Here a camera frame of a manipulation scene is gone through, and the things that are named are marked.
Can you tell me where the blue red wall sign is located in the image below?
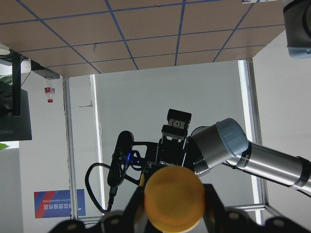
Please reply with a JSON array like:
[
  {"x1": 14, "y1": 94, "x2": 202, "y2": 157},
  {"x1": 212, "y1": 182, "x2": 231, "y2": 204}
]
[{"x1": 34, "y1": 190, "x2": 72, "y2": 218}]

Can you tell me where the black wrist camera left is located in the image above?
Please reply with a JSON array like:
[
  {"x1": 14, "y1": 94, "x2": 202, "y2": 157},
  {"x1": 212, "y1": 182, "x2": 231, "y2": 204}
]
[{"x1": 107, "y1": 131, "x2": 134, "y2": 187}]

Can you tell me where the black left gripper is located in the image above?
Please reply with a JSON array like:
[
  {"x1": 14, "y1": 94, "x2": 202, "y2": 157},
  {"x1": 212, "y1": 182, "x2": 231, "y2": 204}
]
[{"x1": 147, "y1": 109, "x2": 191, "y2": 167}]

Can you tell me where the plastic bottle red label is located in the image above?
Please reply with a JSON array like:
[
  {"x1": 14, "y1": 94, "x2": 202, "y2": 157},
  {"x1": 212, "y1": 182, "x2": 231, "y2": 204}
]
[{"x1": 44, "y1": 78, "x2": 55, "y2": 103}]

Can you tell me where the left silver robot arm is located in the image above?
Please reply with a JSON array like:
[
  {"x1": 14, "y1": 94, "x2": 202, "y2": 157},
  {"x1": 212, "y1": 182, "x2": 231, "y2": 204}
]
[{"x1": 146, "y1": 109, "x2": 311, "y2": 192}]

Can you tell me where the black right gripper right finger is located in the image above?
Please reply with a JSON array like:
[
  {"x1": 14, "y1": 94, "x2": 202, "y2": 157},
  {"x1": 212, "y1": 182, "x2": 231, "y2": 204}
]
[{"x1": 203, "y1": 184, "x2": 310, "y2": 233}]

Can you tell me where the yellow push button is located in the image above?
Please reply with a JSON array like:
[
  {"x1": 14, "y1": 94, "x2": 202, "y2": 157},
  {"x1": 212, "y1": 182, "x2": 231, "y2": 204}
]
[{"x1": 140, "y1": 166, "x2": 206, "y2": 233}]

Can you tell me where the black computer monitor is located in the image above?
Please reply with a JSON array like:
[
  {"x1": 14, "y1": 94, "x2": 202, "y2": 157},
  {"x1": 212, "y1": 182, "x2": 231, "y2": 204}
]
[{"x1": 0, "y1": 82, "x2": 32, "y2": 142}]

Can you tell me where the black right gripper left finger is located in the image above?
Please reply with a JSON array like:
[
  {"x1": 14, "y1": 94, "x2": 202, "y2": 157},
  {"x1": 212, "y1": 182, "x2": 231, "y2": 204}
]
[{"x1": 50, "y1": 186, "x2": 144, "y2": 233}]

